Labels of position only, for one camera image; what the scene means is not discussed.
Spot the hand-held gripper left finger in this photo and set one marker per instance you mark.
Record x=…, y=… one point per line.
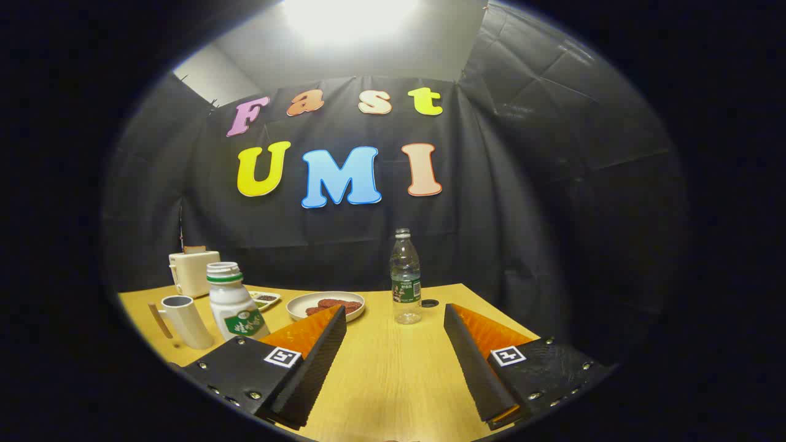
x=316, y=362

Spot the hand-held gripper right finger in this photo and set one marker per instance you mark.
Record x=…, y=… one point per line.
x=476, y=362

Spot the white juice bottle green label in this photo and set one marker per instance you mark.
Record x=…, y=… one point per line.
x=228, y=301

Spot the clear plastic water bottle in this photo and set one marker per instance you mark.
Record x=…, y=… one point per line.
x=406, y=276

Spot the white round plate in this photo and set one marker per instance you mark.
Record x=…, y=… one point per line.
x=298, y=306

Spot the red meat slices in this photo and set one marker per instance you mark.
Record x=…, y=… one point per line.
x=334, y=304

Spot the wooden table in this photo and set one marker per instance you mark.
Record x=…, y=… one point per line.
x=393, y=368

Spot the small white divided dish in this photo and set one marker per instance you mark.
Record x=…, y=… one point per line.
x=265, y=299

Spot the cream toaster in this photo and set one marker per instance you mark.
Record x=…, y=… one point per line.
x=195, y=273

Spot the bread slice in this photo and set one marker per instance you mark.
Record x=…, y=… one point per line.
x=194, y=249

